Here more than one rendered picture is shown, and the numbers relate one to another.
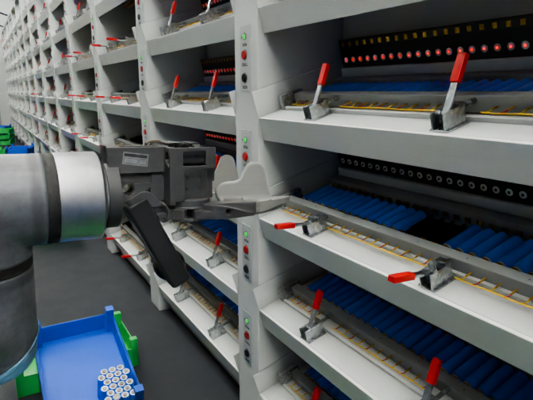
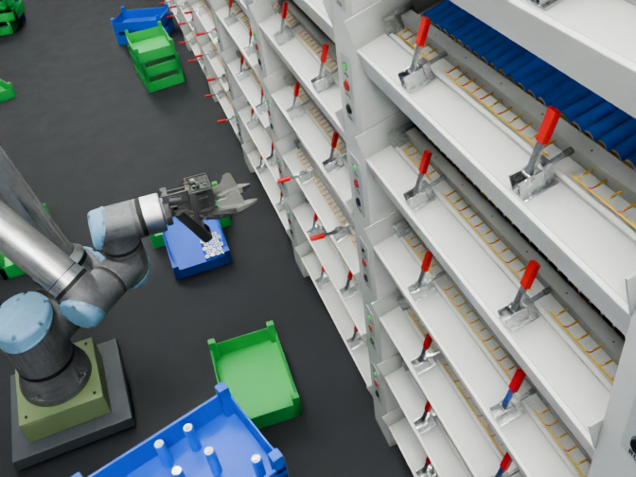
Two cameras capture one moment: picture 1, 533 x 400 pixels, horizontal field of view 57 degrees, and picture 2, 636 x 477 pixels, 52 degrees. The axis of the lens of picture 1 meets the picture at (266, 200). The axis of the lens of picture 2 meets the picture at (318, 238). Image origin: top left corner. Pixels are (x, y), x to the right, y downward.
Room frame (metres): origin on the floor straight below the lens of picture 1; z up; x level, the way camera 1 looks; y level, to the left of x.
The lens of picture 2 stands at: (-0.59, -0.50, 1.50)
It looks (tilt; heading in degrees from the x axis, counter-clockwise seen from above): 40 degrees down; 16
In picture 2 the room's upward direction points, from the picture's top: 9 degrees counter-clockwise
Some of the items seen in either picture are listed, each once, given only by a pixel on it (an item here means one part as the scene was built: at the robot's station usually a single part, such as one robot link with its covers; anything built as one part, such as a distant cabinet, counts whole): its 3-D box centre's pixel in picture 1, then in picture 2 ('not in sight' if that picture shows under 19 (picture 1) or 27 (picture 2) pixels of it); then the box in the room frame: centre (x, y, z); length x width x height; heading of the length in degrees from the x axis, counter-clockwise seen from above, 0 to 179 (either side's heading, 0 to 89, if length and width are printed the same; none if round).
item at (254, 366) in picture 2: not in sight; (253, 376); (0.50, 0.07, 0.04); 0.30 x 0.20 x 0.08; 28
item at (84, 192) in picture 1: (79, 195); (154, 212); (0.49, 0.19, 0.63); 0.10 x 0.05 x 0.09; 30
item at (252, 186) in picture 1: (254, 186); (236, 199); (0.55, 0.01, 0.63); 0.09 x 0.03 x 0.06; 105
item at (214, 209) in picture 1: (216, 207); (218, 210); (0.54, 0.06, 0.61); 0.09 x 0.05 x 0.02; 105
